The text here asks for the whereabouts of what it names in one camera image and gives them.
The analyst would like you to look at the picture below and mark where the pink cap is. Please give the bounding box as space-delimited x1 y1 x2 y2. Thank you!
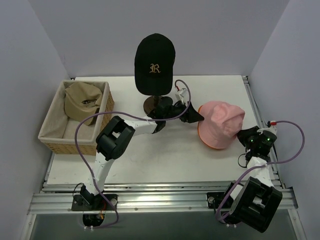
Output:
204 101 245 149

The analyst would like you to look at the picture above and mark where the black baseball cap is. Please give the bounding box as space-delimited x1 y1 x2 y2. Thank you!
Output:
134 33 176 96

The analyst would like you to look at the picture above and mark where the beige cap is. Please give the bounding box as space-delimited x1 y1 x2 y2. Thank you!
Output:
64 82 103 122

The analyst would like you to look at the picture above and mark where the orange cap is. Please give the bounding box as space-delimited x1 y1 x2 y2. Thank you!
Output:
197 104 226 150

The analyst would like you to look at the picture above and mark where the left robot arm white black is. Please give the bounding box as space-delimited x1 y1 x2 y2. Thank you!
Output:
80 96 204 210

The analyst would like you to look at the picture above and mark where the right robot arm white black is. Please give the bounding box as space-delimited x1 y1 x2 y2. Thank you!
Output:
222 124 283 233

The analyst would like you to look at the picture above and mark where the dark wooden mannequin stand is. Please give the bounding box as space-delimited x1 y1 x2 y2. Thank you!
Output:
143 95 173 115

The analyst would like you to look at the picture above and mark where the wicker basket with liner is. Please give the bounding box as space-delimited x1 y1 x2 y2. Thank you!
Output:
37 79 115 156

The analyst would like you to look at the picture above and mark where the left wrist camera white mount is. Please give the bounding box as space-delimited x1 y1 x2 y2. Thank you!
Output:
175 86 189 105

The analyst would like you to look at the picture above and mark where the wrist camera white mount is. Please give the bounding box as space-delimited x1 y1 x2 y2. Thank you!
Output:
175 86 189 105
257 120 278 135

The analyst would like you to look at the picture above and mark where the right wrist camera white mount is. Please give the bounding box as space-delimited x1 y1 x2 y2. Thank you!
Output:
257 120 278 135

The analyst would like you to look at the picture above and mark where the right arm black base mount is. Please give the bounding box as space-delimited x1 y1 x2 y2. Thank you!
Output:
206 191 234 209

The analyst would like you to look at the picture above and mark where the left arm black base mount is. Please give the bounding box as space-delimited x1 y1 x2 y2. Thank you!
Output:
71 194 113 212

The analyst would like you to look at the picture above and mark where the aluminium rail frame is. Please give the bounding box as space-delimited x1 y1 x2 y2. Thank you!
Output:
19 74 306 240

